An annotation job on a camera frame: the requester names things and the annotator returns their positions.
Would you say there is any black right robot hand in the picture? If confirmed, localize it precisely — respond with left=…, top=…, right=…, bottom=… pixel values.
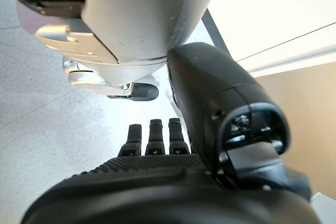
left=20, top=42, right=322, bottom=224

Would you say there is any black right robot foot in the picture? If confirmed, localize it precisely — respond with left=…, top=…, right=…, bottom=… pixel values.
left=107, top=82, right=160, bottom=102

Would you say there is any white counter cabinet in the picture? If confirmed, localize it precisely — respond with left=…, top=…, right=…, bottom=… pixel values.
left=202, top=0, right=336, bottom=78

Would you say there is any silver right robot leg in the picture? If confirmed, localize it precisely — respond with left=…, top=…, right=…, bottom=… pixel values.
left=0, top=0, right=224, bottom=101

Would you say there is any brown cardboard panel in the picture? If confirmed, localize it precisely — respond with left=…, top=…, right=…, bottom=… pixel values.
left=249, top=61, right=336, bottom=200

